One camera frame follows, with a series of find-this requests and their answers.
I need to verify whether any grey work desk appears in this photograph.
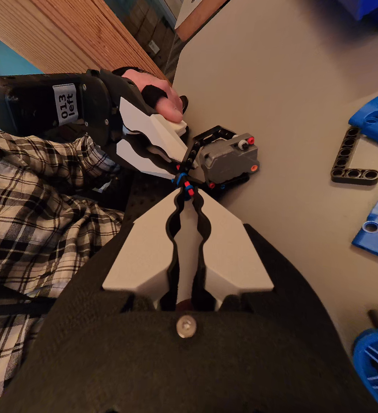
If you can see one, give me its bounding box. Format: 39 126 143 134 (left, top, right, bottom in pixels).
174 0 229 41

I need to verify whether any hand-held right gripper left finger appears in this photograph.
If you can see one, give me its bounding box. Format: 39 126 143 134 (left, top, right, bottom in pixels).
102 189 184 312

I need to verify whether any grey toy motor assembly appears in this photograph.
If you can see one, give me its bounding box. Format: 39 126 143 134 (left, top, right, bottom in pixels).
171 125 260 200

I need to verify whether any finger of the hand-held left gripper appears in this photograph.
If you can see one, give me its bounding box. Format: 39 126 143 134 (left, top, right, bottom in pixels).
116 139 177 180
119 97 198 169

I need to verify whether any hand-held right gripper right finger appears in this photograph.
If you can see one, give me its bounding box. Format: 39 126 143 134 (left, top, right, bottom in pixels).
191 190 275 312

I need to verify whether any black shoulder strap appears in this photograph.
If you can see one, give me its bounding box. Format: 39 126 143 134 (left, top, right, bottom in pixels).
0 280 58 319

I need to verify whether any person's left hand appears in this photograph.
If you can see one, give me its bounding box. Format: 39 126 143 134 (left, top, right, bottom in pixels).
122 69 184 124

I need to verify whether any blue plastic bin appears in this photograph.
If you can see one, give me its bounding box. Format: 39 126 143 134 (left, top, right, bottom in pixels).
337 0 378 33

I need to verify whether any black L-shaped toy beam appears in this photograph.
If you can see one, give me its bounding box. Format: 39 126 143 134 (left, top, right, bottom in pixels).
330 125 378 186

